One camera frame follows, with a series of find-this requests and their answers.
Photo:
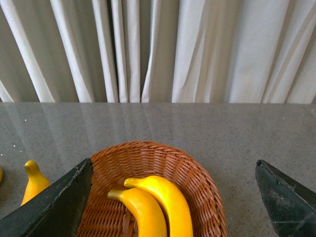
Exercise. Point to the banana in basket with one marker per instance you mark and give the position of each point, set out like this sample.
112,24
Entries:
171,200
146,210

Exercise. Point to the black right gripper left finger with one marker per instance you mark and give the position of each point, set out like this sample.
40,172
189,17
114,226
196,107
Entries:
56,211

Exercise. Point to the right wicker basket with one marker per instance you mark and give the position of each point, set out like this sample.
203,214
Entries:
104,217

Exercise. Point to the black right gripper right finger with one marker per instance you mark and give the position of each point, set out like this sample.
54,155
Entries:
290,205

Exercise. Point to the straight yellow banana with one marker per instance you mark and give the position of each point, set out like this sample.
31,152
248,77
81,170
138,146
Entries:
37,182

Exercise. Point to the front banana in basket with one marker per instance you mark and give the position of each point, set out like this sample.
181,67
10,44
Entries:
146,210

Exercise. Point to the white pleated curtain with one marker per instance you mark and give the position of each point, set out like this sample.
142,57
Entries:
195,51

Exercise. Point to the rear banana in basket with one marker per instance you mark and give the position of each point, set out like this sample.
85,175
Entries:
171,200

